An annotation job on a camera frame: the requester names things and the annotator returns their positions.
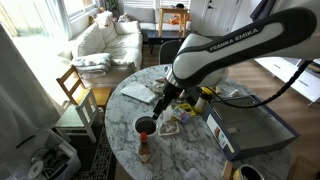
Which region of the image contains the wooden chair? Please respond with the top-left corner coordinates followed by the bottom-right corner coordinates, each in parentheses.
top-left (55, 64), bottom-right (114, 108)
top-left (54, 88), bottom-right (100, 144)

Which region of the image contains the clear plastic storage bin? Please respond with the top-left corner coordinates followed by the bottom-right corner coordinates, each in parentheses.
top-left (6, 128), bottom-right (83, 180)

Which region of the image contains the hot sauce bottle red cap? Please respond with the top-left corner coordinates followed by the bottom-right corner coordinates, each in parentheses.
top-left (137, 131), bottom-right (153, 164)

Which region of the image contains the yellow wooden side table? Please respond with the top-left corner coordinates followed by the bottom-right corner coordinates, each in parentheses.
top-left (157, 6), bottom-right (190, 38)

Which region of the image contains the white cabinet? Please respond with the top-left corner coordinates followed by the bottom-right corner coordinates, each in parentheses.
top-left (254, 56), bottom-right (320, 104)

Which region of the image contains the black shell chair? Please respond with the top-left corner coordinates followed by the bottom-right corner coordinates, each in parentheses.
top-left (158, 39), bottom-right (184, 65)

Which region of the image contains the black cable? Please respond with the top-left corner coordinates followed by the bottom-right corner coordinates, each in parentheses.
top-left (199, 59), bottom-right (314, 109)

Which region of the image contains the white paper napkin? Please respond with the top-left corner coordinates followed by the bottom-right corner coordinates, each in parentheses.
top-left (119, 81), bottom-right (158, 104)

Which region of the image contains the white door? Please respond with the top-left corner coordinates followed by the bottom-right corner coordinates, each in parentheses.
top-left (199, 0), bottom-right (243, 37)

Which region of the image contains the yellow packet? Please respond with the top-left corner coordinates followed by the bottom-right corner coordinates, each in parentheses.
top-left (176, 102), bottom-right (198, 117)

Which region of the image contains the navy blue shoe box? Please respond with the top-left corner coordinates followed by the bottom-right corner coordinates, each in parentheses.
top-left (202, 94), bottom-right (300, 163)

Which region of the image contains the folded grey white blanket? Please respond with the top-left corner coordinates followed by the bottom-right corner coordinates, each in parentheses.
top-left (70, 52), bottom-right (113, 76)

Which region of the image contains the white sofa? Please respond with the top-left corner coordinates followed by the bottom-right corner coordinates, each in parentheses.
top-left (58, 11), bottom-right (144, 89)

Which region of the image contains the small clear plastic box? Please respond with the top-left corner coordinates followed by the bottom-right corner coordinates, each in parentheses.
top-left (158, 120), bottom-right (181, 137)

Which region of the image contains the small wooden block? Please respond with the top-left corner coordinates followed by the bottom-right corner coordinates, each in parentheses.
top-left (221, 159), bottom-right (234, 180)

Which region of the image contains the yellow can dark inside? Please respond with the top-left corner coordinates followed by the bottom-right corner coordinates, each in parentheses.
top-left (232, 163), bottom-right (266, 180)

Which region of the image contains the orange toy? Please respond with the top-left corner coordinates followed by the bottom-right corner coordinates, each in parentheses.
top-left (165, 14), bottom-right (191, 26)

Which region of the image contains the green house plant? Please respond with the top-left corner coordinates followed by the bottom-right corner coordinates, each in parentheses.
top-left (105, 0), bottom-right (120, 13)

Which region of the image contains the clear plastic container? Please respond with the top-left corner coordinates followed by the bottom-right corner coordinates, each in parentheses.
top-left (213, 98), bottom-right (271, 134)

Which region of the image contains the grey couch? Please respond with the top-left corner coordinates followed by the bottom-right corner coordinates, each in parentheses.
top-left (123, 6), bottom-right (193, 33)

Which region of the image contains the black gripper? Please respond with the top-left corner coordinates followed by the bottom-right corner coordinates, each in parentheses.
top-left (151, 83), bottom-right (184, 121)

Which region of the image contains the dark hanging jacket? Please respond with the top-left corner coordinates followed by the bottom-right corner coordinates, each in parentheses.
top-left (249, 0), bottom-right (278, 22)

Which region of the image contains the brown jar yellow lid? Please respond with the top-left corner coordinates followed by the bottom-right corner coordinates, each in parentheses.
top-left (193, 87), bottom-right (214, 114)

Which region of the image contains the small foil sachet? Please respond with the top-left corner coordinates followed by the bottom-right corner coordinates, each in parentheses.
top-left (178, 112), bottom-right (193, 125)

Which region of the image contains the dark patterned rug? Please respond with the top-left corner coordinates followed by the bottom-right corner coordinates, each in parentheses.
top-left (71, 123), bottom-right (118, 180)

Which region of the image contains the white curtain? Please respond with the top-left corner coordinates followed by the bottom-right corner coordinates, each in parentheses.
top-left (0, 21), bottom-right (63, 180)

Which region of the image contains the black coffee table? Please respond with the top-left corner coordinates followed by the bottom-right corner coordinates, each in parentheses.
top-left (145, 29), bottom-right (203, 55)

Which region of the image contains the striped cloth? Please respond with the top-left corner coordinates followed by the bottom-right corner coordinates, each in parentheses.
top-left (151, 76), bottom-right (168, 96)

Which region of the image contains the floral pillow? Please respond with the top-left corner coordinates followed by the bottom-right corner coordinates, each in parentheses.
top-left (94, 10), bottom-right (114, 28)

